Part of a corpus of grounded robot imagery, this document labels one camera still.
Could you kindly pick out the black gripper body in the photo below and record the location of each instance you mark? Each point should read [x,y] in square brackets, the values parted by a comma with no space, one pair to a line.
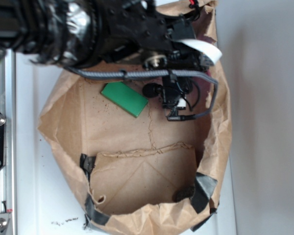
[138,32]

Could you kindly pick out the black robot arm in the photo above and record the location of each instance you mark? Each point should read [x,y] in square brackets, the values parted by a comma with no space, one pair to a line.
[82,33]

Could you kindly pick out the green rectangular block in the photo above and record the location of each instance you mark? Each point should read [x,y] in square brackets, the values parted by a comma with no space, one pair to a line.
[125,97]

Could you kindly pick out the brown paper bag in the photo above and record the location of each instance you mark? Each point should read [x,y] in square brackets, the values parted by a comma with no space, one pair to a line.
[124,170]

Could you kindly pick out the dark fuzzy ball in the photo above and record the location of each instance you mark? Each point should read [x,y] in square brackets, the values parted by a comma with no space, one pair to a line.
[183,193]

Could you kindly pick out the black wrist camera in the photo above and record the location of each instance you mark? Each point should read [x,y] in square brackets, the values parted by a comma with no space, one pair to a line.
[173,92]

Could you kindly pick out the aluminium frame rail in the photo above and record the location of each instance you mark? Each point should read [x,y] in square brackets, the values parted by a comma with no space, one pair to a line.
[7,108]

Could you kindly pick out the silver corner bracket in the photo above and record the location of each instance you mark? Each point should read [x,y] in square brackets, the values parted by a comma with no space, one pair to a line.
[6,224]

